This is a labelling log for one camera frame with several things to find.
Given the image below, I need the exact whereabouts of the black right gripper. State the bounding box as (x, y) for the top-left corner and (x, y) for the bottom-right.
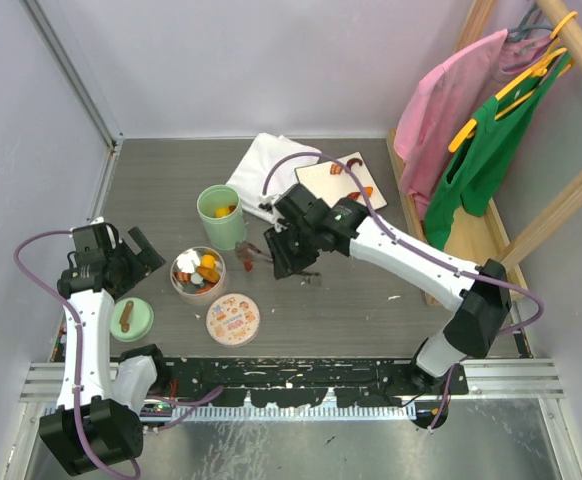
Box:
(264, 221), (320, 280)

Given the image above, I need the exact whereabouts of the brown sausage slice piece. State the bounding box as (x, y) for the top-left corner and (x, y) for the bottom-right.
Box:
(177, 272), (191, 284)

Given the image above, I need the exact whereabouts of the red drumstick food piece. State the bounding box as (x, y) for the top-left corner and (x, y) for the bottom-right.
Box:
(236, 245), (259, 272)

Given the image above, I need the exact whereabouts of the round silver tin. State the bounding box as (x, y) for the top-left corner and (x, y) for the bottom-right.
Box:
(169, 246), (228, 306)

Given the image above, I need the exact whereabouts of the yellow corn cob piece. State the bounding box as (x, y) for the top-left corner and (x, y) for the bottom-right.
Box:
(200, 254), (216, 270)

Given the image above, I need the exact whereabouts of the orange crinkled food piece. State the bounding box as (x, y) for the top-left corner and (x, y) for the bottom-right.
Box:
(196, 265), (221, 284)

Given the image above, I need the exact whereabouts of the orange roasted food piece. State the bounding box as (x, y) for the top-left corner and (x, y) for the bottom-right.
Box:
(195, 284), (216, 294)

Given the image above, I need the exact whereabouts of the tall green canister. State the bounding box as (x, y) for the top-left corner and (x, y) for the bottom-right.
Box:
(196, 185), (247, 251)

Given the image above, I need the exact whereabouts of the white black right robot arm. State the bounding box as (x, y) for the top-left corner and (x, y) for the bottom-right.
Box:
(260, 184), (511, 394)

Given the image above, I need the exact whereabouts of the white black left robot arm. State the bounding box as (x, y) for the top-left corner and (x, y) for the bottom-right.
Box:
(39, 222), (171, 476)

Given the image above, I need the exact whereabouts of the green canister lid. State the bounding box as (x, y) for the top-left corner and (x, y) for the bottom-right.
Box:
(110, 297), (155, 342)

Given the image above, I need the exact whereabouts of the round bakery tin lid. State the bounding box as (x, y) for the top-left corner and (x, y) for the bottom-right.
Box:
(206, 293), (261, 347)

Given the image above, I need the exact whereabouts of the white square plate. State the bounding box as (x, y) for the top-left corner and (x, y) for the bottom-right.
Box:
(295, 152), (387, 210)

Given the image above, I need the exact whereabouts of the white folded cloth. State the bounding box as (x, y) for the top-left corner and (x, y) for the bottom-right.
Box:
(227, 133), (319, 224)

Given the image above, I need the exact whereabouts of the bacon slice piece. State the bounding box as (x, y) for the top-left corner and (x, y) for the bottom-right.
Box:
(330, 164), (343, 176)

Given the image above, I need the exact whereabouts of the curved dark sausage piece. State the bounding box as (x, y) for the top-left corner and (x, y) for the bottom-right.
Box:
(346, 157), (364, 173)

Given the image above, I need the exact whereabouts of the wooden clothes rack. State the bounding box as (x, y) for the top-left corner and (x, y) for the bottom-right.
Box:
(397, 1), (582, 307)

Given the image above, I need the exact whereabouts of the green shirt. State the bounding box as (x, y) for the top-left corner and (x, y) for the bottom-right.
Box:
(424, 50), (572, 250)

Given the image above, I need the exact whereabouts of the pink shirt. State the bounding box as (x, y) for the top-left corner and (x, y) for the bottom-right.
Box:
(394, 30), (551, 218)

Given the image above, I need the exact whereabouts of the yellow hanger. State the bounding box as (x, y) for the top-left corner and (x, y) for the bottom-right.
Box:
(448, 11), (578, 153)

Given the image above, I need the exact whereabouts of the grey hanger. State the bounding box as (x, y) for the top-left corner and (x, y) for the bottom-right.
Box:
(500, 9), (557, 74)

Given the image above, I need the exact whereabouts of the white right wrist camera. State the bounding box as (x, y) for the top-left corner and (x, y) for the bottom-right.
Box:
(258, 194), (284, 228)

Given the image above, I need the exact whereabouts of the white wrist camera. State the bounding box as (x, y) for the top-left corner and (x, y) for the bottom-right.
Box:
(85, 216), (107, 231)
(258, 194), (284, 228)

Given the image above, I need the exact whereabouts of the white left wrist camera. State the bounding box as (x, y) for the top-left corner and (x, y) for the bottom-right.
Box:
(85, 216), (107, 231)

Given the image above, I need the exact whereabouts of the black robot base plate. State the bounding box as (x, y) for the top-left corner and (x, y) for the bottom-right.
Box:
(147, 357), (445, 408)

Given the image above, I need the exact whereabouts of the aluminium rail frame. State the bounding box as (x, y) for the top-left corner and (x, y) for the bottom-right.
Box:
(18, 357), (567, 421)

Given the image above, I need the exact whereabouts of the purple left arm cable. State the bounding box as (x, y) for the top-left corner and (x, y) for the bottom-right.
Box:
(13, 228), (225, 480)

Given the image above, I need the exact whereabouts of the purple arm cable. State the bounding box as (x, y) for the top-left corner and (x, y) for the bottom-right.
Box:
(261, 151), (545, 432)
(13, 228), (225, 480)

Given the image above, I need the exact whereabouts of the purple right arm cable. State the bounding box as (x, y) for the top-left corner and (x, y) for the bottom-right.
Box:
(261, 151), (545, 432)

